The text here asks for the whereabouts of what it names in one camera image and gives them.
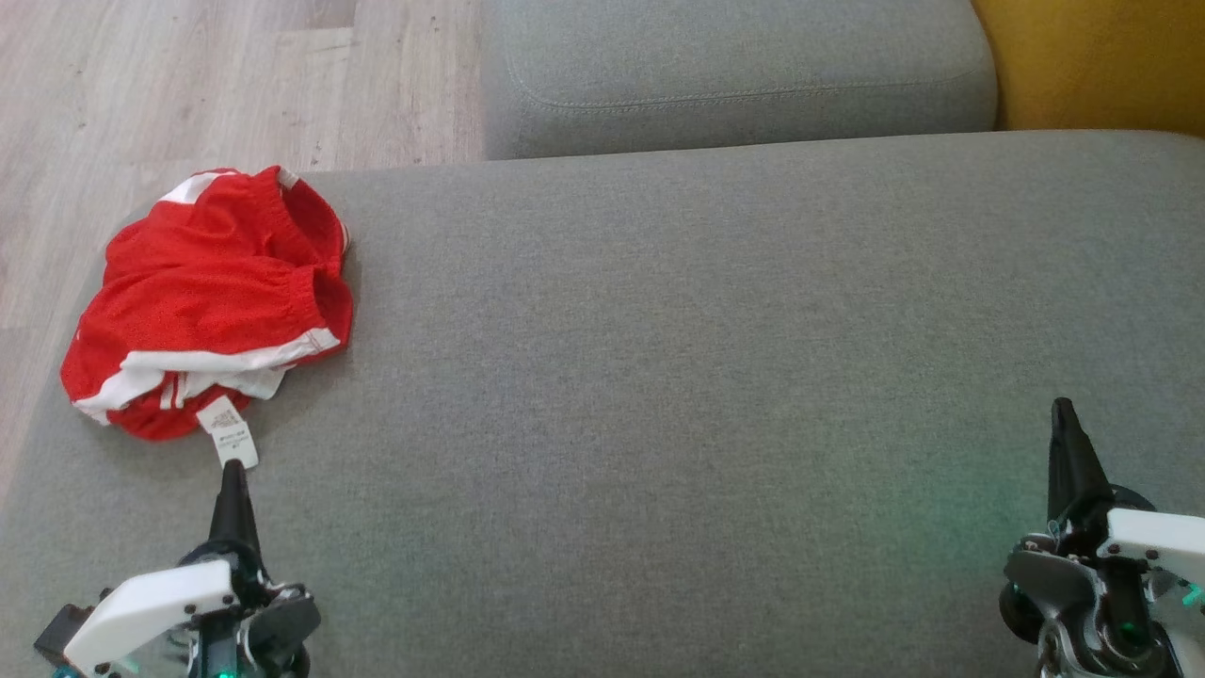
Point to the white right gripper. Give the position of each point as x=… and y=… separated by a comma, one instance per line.
x=1130, y=584

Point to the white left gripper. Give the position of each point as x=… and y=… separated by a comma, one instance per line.
x=151, y=607

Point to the red sports shorts white trim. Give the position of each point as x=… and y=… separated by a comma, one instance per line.
x=207, y=273

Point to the grey sofa seat cushion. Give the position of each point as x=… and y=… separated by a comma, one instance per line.
x=706, y=395

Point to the yellow sofa back cushion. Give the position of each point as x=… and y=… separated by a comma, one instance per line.
x=1101, y=56

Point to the grey sofa back cushion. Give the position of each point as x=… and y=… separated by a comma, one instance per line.
x=734, y=66

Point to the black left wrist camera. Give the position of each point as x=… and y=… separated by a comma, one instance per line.
x=61, y=636

